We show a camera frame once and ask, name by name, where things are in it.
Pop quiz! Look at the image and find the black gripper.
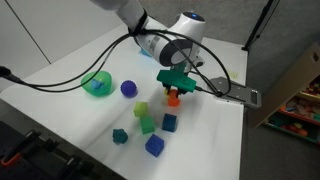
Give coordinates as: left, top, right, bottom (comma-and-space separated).
163, 84, 185, 100

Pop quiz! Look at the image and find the orange bear toy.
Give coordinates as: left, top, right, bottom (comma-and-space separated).
166, 89, 182, 108

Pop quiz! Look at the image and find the teal toy figure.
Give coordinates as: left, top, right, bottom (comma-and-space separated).
112, 128, 129, 145

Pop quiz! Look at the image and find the small blue toy figure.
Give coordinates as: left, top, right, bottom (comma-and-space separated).
91, 78, 105, 91

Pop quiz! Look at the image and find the green plastic bowl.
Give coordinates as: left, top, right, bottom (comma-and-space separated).
80, 70, 113, 98

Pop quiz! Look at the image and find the wooden toy shelf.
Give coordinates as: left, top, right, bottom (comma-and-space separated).
252, 42, 320, 145

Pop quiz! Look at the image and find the dark blue cube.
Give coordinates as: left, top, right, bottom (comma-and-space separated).
161, 113, 178, 133

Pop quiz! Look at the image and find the lime green cube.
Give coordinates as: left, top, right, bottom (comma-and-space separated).
133, 101, 149, 118

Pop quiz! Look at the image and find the purple spiky ball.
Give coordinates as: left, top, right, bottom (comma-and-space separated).
120, 80, 138, 98

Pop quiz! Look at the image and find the bright blue cube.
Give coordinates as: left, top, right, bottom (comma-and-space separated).
144, 133, 166, 158

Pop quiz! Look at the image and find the grey metal mounting plate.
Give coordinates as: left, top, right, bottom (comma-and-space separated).
207, 76, 263, 110

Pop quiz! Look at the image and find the black tripod stand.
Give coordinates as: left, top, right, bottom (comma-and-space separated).
241, 0, 281, 53

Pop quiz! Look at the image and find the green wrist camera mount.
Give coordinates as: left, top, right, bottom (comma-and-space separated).
156, 69, 198, 94

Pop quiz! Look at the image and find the black cable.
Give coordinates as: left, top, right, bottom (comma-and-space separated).
0, 9, 233, 98

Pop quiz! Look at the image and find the black clamp with red handle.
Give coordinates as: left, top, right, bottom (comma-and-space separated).
0, 129, 43, 168

